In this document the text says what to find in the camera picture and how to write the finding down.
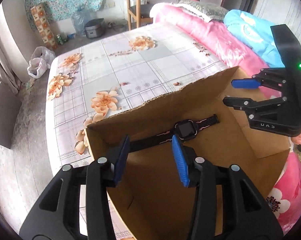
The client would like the pink strap smart watch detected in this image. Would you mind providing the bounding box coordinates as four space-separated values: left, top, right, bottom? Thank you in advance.
131 114 219 152

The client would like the pink floral quilt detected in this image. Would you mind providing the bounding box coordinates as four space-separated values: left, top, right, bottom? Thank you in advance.
150 3 301 233

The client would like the grey patterned pillow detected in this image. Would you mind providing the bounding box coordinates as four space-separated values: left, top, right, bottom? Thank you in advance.
176 0 229 22

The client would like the brown cardboard box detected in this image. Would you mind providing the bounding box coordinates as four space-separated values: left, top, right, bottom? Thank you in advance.
85 67 289 239

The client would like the wooden chair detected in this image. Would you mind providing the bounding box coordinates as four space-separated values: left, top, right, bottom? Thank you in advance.
127 0 153 31

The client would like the dark grey cabinet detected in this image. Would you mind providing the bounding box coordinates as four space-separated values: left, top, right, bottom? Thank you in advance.
0 82 22 149

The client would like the floral grey bed sheet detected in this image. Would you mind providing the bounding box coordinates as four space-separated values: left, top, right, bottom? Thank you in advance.
45 23 227 173

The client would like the grey rice cooker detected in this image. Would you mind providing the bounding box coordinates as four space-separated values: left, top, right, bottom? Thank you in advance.
84 18 106 39

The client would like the white plastic bag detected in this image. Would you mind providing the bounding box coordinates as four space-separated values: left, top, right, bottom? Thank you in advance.
27 46 56 79

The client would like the grey window curtain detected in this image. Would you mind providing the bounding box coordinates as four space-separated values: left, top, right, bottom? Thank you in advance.
0 19 21 95

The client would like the clear water bottle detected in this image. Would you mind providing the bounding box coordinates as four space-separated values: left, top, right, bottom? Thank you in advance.
71 7 86 36

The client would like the orange patterned tall box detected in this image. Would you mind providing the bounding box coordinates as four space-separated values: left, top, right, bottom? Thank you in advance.
31 3 58 50

